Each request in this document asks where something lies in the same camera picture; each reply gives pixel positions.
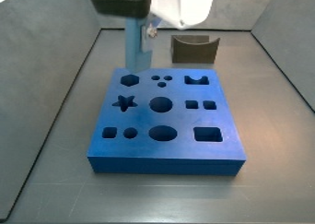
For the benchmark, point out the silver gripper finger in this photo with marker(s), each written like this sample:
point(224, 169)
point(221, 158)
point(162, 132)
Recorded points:
point(150, 32)

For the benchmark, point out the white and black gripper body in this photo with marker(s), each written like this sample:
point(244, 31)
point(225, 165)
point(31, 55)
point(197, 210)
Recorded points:
point(181, 13)

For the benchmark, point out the light blue rectangular block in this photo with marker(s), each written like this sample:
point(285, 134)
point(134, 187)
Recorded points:
point(138, 53)

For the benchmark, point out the blue shape sorting board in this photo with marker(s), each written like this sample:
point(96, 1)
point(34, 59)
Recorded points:
point(166, 124)

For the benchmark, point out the dark grey arch block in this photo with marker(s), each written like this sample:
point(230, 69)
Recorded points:
point(194, 49)

